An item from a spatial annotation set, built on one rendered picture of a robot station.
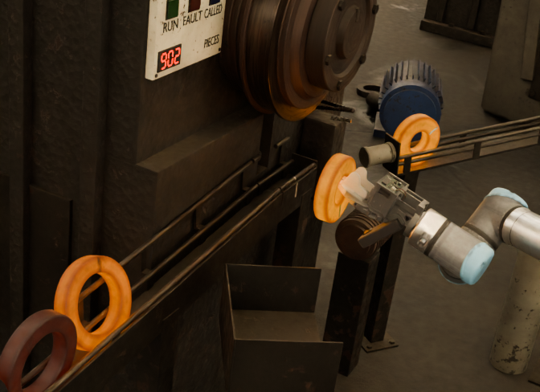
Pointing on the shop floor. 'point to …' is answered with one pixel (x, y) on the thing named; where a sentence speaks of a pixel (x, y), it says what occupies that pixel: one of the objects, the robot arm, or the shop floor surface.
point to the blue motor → (407, 96)
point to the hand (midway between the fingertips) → (337, 181)
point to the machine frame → (119, 163)
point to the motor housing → (352, 287)
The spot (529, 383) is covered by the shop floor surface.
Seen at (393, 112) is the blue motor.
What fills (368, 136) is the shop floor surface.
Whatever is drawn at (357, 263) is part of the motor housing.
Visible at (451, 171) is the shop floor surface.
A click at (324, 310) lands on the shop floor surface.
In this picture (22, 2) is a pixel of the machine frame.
